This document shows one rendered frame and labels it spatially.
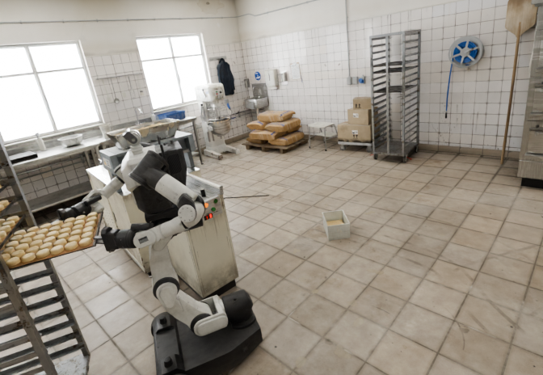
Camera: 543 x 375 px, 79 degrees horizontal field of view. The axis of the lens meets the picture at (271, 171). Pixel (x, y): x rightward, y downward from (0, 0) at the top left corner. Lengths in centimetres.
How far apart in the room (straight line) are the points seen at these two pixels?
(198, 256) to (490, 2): 462
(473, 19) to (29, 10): 604
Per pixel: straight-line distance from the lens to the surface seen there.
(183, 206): 143
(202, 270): 260
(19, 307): 186
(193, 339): 232
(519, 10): 528
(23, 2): 612
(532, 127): 440
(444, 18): 552
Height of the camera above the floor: 174
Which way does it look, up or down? 19 degrees down
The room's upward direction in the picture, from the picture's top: 8 degrees counter-clockwise
